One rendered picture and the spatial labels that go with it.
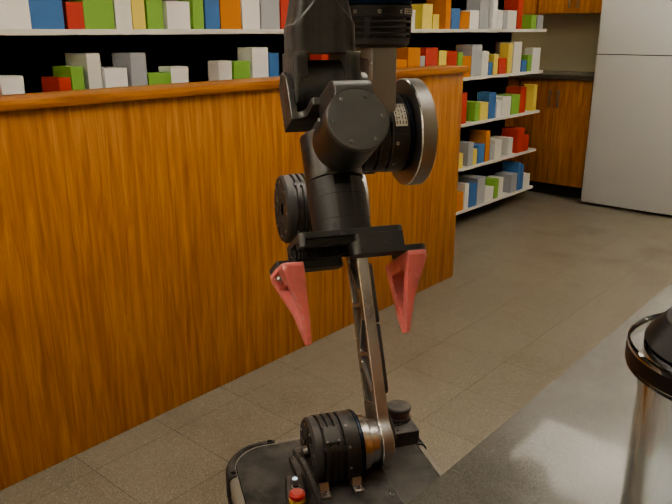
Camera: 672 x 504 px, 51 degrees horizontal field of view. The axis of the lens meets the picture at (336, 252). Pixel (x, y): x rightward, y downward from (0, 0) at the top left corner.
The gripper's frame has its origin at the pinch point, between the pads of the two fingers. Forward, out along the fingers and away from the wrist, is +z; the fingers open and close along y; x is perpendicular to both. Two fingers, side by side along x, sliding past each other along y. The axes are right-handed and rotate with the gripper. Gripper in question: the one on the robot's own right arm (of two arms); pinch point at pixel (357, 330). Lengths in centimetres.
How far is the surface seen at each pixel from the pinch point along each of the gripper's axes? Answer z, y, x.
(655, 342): 5.2, 5.4, -33.4
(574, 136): -164, 322, 396
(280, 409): 9, 25, 195
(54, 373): -12, -47, 170
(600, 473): 15.9, 18.8, -5.8
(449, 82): -136, 138, 235
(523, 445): 13.0, 14.6, -0.7
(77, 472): 19, -43, 178
